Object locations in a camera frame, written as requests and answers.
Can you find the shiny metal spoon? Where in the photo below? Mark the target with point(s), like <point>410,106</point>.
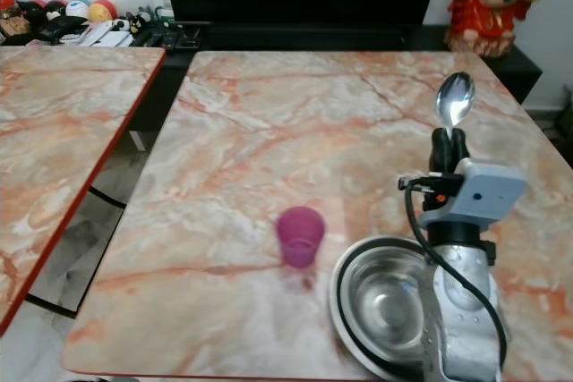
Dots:
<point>456,98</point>

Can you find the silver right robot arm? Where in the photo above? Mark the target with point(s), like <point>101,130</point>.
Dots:
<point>457,310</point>

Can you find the stainless steel bowl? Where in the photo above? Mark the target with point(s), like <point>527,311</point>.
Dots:
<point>385,301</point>

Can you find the purple plastic cup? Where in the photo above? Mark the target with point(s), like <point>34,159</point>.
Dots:
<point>301,235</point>

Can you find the white plate with black rim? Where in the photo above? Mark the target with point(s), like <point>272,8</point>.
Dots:
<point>335,297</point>

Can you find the red and gold figurine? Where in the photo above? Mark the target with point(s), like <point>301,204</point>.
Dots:
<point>492,2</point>

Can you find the black pouch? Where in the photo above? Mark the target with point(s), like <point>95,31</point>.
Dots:
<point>64,27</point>

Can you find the white remote control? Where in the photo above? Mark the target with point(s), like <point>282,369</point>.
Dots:
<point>98,33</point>

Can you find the blue and white ball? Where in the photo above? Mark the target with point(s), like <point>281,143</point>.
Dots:
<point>78,9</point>

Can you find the yellow and orange ball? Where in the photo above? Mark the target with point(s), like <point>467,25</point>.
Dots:
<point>104,10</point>

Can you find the small black toy figure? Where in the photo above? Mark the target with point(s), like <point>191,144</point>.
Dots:
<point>144,21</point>

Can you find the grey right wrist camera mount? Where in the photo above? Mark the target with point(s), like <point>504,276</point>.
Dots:
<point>488,190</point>

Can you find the black metal table frame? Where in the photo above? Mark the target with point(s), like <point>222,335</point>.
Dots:
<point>98,221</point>

